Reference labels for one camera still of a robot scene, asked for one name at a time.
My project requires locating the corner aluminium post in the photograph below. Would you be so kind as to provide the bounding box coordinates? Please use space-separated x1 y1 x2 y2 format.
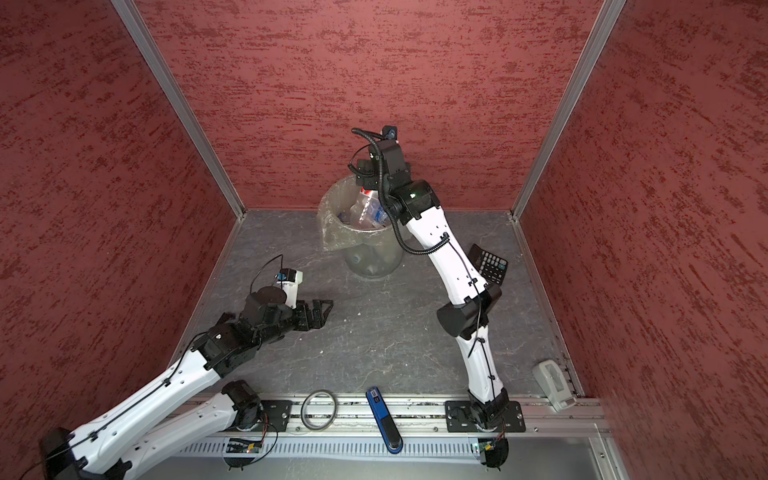
111 0 247 222
511 0 626 222

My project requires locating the right corner aluminium post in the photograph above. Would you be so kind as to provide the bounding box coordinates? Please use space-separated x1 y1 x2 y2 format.
511 0 626 222

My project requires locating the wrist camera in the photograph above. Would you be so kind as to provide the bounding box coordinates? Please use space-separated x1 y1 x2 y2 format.
380 125 398 142
276 268 303 308

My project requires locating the right small circuit board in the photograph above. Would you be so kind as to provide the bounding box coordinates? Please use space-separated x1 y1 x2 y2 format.
476 438 509 469

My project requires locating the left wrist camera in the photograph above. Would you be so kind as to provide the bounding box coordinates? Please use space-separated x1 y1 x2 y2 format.
276 268 303 308

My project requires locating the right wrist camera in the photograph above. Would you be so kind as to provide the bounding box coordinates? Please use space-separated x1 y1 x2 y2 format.
380 125 398 142

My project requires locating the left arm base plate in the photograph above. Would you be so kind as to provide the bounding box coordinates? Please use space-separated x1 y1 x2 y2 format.
233 400 293 434

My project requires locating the aluminium front rail frame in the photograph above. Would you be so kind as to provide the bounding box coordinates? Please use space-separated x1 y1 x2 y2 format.
163 394 628 479

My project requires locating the grey white device by rail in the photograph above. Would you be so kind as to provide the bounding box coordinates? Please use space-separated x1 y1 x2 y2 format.
533 359 577 412

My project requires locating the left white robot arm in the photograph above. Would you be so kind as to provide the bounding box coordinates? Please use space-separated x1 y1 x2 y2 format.
39 286 334 479

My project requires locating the small circuit board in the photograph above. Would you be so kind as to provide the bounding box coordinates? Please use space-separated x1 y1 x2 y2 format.
476 438 509 469
222 438 264 469

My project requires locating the left corner aluminium post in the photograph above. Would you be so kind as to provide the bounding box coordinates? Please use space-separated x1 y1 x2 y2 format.
111 0 247 222

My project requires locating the left small circuit board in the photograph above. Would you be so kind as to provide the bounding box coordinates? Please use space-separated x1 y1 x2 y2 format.
222 438 264 469

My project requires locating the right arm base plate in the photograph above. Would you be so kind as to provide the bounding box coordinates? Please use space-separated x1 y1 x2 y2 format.
443 400 527 433

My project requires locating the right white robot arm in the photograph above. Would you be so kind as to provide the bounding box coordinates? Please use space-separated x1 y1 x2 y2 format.
349 126 509 431

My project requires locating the clear plastic bin liner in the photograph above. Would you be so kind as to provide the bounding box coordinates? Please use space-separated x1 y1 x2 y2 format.
317 176 400 251

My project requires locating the grey plastic waste bin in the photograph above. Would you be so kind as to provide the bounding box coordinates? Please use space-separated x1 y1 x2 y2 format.
323 175 421 280

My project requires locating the black desk calculator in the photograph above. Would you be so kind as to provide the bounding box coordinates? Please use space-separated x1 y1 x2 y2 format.
468 244 509 286

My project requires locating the blue black handheld tool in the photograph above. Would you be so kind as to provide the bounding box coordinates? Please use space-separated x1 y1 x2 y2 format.
366 387 404 455

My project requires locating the red white label bottle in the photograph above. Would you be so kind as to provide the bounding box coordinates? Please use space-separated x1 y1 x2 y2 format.
349 188 388 230

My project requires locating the black rubber ring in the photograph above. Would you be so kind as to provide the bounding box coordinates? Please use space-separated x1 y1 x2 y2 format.
299 389 340 432

